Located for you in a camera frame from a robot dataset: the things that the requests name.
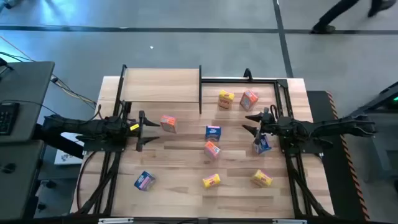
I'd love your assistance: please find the person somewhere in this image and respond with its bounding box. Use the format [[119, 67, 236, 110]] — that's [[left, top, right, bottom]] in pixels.
[[310, 0, 398, 35]]

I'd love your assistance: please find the silver bracket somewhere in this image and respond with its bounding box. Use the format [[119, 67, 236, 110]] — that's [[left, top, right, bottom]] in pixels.
[[98, 217, 134, 224], [272, 218, 308, 224]]

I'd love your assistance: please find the wooden shelf with black frame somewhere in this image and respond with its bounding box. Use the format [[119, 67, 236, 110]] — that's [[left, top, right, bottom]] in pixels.
[[112, 63, 203, 115]]

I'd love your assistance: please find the dark neighbouring station frame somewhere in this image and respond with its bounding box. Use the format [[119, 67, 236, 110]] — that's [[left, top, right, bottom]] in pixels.
[[343, 80, 398, 183]]

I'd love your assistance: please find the black computer mouse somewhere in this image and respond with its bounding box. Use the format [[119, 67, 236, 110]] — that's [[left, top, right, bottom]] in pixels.
[[1, 162, 17, 174]]

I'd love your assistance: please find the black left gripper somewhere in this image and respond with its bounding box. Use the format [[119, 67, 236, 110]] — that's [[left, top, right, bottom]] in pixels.
[[120, 110, 161, 152]]

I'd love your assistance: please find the grey desk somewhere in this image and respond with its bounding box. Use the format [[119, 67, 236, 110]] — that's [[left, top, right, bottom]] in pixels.
[[0, 139, 45, 220], [0, 61, 55, 144]]

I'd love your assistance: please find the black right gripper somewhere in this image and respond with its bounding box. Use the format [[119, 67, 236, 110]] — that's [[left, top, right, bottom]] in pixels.
[[241, 106, 283, 146]]

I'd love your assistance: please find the black desk support beam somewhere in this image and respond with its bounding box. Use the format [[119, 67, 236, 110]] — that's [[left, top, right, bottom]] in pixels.
[[32, 124, 85, 159]]

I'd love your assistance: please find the black keyboard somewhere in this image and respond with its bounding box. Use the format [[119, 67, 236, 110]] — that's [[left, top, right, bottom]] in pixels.
[[0, 102, 20, 136]]

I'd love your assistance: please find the blue Frosted Flakes cereal box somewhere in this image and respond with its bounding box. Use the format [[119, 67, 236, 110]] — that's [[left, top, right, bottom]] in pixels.
[[134, 170, 157, 192], [252, 133, 273, 156], [205, 125, 222, 142]]

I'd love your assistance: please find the yellow Corn Pops cereal box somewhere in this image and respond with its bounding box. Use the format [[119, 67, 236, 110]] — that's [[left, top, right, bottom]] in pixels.
[[201, 173, 222, 189], [218, 89, 236, 110], [250, 169, 274, 189]]

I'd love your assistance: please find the black metal table frame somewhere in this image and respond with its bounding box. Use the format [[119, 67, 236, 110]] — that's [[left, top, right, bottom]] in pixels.
[[70, 76, 336, 218]]

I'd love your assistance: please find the black hazard-striped floor mat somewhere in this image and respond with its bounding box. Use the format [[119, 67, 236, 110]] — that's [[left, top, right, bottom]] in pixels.
[[306, 90, 371, 222]]

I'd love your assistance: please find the black floor cable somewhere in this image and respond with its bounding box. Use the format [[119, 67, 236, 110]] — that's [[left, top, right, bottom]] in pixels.
[[49, 73, 98, 108]]

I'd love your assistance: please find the white printed box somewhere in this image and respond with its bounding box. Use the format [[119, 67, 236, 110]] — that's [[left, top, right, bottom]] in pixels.
[[54, 132, 86, 166]]

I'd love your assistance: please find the orange Mini Wheats cereal box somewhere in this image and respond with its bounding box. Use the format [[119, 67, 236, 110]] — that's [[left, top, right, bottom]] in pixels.
[[159, 114, 178, 134], [239, 90, 259, 112], [203, 140, 221, 161]]

